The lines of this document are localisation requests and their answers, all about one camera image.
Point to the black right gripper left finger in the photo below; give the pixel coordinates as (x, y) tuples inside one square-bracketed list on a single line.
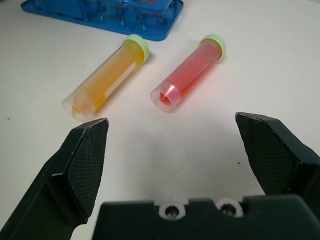
[(62, 175)]

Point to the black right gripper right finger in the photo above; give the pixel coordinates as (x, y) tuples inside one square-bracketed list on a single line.
[(277, 160)]

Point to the orange tube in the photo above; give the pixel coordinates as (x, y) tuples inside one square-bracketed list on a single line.
[(107, 76)]

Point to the red tube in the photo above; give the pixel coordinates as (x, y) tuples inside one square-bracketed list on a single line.
[(186, 75)]

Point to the blue plastic tube rack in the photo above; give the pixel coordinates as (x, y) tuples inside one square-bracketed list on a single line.
[(110, 16)]

